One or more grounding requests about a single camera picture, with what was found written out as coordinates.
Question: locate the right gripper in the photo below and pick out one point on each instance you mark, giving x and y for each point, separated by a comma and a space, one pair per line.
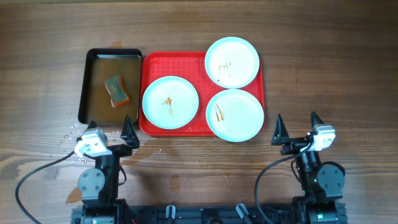
281, 137

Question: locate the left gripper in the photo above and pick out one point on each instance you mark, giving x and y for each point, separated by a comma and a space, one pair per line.
124, 150

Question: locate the orange green sponge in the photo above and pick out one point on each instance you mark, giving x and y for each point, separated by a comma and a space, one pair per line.
117, 91

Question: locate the pale blue plate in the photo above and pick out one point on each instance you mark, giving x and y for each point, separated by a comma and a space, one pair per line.
232, 62
170, 102
235, 115

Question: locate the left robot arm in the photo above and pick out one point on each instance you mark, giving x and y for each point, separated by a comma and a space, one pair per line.
99, 185

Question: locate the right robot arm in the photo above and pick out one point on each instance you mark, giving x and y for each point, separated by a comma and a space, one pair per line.
321, 182

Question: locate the black water tray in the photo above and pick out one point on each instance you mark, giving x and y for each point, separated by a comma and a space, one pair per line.
96, 104

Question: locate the red plastic tray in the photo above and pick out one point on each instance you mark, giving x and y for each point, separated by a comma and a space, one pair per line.
189, 65

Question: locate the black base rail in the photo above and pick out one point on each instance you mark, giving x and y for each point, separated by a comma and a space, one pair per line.
277, 213

